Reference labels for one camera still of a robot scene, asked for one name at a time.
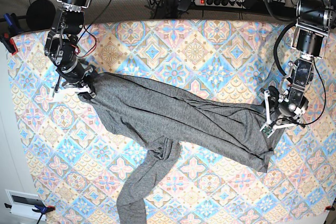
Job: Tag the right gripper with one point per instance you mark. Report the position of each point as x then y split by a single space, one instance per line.
78 79

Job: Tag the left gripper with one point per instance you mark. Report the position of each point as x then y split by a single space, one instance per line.
282 112

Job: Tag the grey t-shirt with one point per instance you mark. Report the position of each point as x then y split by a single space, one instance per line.
159 116

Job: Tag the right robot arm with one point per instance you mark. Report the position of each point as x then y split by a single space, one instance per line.
62 50

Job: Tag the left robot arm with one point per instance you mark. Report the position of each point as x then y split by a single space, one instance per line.
312 27

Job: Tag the patterned tablecloth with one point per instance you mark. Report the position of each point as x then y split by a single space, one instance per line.
79 168

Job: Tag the round black stool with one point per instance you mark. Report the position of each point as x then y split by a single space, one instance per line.
40 15

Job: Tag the red black clamp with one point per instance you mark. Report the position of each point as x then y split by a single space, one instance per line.
9 43

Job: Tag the blue clamp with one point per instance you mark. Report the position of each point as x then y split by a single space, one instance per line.
11 22

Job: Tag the red clamp bottom right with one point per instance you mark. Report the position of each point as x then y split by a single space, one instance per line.
329 208

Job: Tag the white power strip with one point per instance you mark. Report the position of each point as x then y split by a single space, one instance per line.
221 3

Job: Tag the white wall box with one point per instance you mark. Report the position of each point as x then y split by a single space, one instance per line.
22 204

